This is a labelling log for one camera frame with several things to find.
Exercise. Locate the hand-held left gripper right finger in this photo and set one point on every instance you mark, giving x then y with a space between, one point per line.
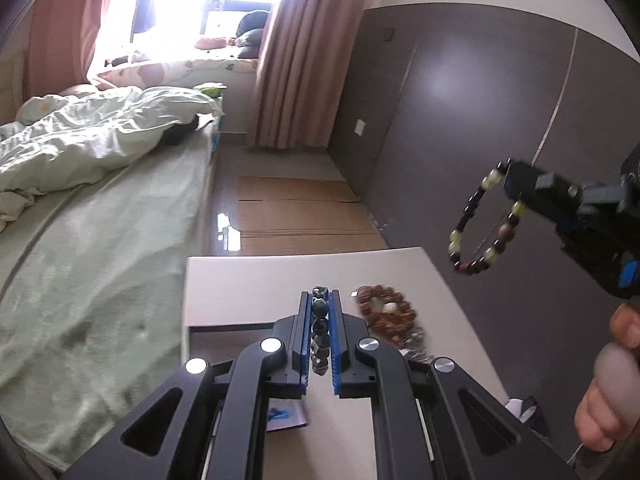
336 360

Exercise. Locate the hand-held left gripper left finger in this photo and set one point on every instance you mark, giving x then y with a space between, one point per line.
302 350

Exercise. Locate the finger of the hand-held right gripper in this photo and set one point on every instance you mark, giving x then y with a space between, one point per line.
545 180
562 212

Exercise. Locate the blue thread jewelry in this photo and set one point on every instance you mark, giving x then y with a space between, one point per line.
278 414

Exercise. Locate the person's right hand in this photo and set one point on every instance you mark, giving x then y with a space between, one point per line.
600 410

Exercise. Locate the white low table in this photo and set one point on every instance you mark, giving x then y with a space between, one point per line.
300 272

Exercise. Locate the dark grey wardrobe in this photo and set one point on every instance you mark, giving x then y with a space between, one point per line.
475 110

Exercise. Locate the flattened cardboard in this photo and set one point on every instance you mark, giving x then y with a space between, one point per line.
300 210

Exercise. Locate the white and black cloth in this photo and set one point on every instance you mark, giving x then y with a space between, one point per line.
522 410

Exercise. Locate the bed with green sheet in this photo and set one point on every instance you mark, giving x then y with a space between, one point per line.
100 285

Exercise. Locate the pink curtain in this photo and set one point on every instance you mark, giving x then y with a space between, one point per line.
65 20
305 60

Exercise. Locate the green soft item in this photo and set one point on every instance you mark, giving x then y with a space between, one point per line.
212 89

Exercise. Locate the pale green duvet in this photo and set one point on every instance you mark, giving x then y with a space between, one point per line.
75 140

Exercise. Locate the grey cushion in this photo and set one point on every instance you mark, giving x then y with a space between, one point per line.
248 45

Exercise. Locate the floral window seat cushion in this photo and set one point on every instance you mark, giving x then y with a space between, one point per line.
170 70

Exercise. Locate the pink soft item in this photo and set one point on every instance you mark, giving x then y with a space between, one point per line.
212 43

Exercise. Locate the black cushion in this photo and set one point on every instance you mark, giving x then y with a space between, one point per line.
256 21

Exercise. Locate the beige headboard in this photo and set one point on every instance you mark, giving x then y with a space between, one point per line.
12 90

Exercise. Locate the white wall socket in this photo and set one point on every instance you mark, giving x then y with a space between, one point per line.
359 126

